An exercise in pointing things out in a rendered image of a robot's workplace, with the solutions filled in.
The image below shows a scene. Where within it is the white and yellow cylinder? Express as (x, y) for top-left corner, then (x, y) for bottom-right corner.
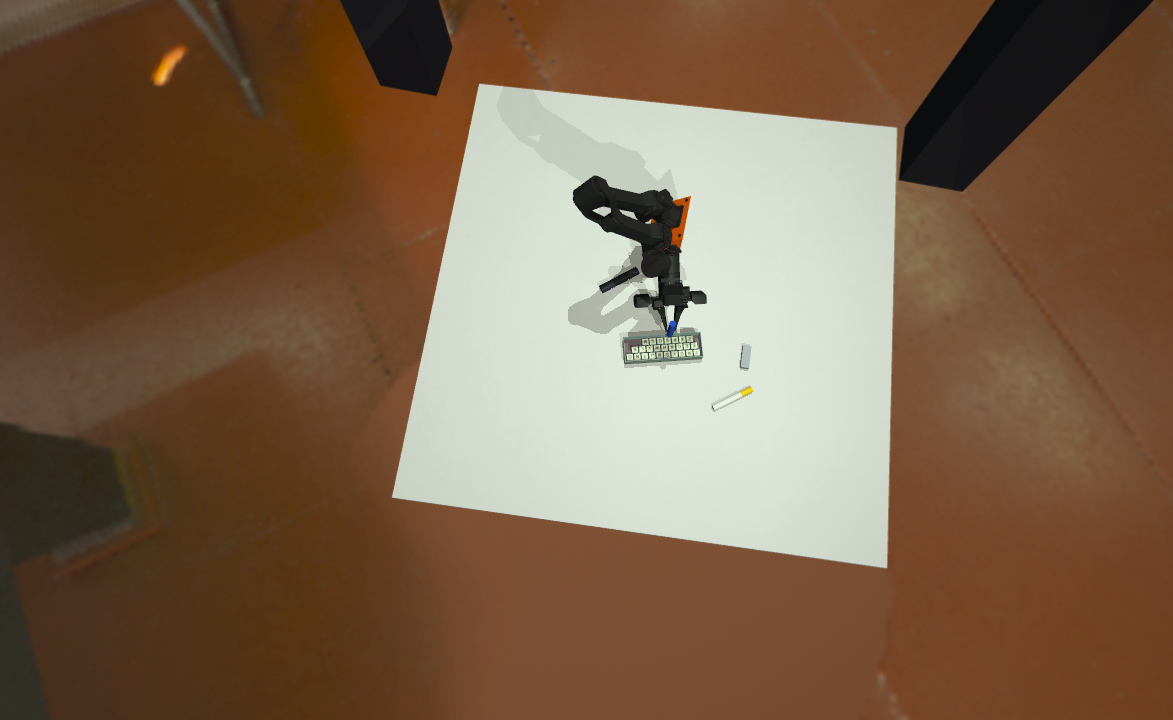
(712, 386), (753, 410)

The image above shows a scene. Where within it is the white-keyed keyboard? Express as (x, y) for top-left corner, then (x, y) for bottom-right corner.
(623, 332), (703, 364)

